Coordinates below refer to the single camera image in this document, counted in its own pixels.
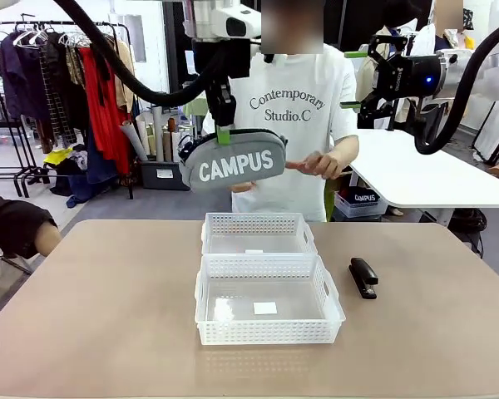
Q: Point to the person in white T-shirt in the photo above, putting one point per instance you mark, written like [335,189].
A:
[299,195]

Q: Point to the blue denim garment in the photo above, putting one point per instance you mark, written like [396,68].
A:
[100,166]

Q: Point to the beige hanging garment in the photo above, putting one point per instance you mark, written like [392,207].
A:
[125,70]

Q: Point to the grey tilted paper roll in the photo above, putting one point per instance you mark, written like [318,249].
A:
[133,139]

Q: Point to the black stapler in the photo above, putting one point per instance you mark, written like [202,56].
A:
[364,276]

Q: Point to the grey CAMPUS pencil pouch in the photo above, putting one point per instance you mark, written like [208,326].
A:
[233,149]

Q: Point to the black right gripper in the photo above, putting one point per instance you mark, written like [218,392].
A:
[411,79]

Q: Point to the person's left hand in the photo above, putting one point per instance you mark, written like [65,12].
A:
[324,164]

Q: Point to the dark-haired background person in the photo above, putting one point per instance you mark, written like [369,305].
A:
[393,12]

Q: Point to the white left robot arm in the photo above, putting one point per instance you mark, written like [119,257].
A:
[228,21]

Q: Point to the background person with blurred face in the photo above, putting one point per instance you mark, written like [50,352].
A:
[445,37]

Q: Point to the dark navy hanging garment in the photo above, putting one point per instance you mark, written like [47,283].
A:
[16,75]

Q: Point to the person's left forearm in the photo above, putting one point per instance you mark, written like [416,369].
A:
[347,147]

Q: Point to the black checked hanging garment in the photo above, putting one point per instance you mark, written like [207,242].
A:
[54,91]

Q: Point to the black metal clothes rack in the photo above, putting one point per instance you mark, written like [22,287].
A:
[129,189]

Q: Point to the yellow cloth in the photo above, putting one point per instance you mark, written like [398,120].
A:
[58,156]

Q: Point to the black framed white board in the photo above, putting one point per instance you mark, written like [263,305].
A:
[497,129]

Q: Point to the brown paper roll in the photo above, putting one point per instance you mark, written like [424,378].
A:
[172,139]

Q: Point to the tall white paper roll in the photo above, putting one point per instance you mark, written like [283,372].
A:
[158,133]

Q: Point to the white background table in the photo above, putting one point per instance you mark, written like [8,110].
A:
[399,174]

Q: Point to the person's right hand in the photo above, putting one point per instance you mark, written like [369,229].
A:
[243,188]

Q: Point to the grey plastic crate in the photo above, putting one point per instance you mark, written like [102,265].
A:
[162,174]

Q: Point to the red hanging garment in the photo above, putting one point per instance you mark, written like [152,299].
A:
[102,116]

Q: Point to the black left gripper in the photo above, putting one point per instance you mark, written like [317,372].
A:
[239,58]

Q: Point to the white perforated plastic basket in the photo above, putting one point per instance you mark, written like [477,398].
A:
[253,224]
[266,330]

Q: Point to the white square sticker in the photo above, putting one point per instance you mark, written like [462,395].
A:
[265,308]

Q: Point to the seated person in black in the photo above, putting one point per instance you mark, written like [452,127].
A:
[8,224]

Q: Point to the green cloth covered table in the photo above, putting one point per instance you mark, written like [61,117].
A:
[193,106]

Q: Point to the white storage basket CAMPUS print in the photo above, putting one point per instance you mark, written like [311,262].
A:
[357,210]

